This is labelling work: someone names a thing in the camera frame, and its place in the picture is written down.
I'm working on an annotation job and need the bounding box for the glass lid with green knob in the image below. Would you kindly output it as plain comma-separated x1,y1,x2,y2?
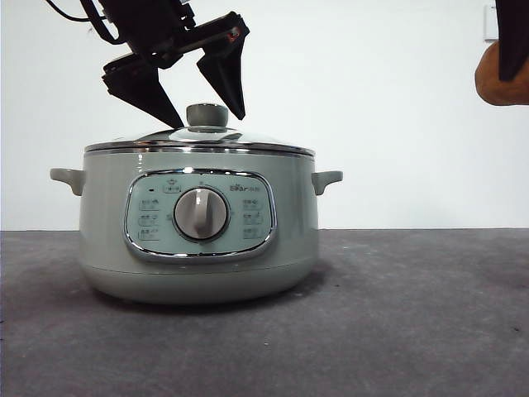
84,103,317,160

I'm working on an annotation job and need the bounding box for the brown potato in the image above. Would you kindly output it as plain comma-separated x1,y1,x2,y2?
474,41,529,107

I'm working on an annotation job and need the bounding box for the pale green electric pot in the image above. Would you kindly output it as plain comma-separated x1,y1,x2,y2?
49,142,344,306

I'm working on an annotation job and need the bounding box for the white wall socket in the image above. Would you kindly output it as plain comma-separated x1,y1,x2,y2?
484,3,500,43

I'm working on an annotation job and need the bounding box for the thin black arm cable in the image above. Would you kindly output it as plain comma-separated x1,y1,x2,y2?
44,0,94,22

